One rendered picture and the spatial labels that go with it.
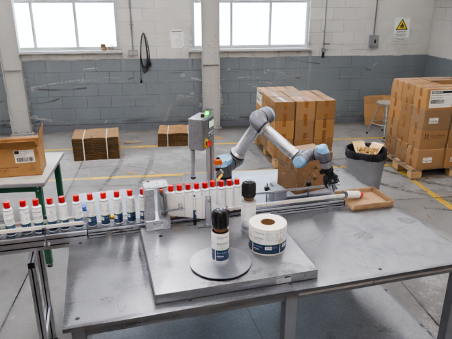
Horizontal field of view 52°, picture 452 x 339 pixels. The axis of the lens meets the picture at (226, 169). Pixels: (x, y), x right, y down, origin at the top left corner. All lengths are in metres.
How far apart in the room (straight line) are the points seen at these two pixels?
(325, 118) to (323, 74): 2.36
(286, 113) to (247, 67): 2.28
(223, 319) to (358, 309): 0.89
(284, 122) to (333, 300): 3.28
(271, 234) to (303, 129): 3.94
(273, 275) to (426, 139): 4.17
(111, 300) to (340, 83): 7.04
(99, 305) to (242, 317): 1.15
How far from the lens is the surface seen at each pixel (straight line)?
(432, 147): 6.26
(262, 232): 2.40
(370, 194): 3.44
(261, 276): 2.30
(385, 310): 3.34
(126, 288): 2.34
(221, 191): 2.85
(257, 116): 2.99
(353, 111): 8.92
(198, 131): 2.73
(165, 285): 2.24
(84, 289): 2.39
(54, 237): 2.83
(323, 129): 6.33
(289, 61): 8.36
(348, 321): 3.19
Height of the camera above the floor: 2.13
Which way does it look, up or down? 20 degrees down
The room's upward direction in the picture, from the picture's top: straight up
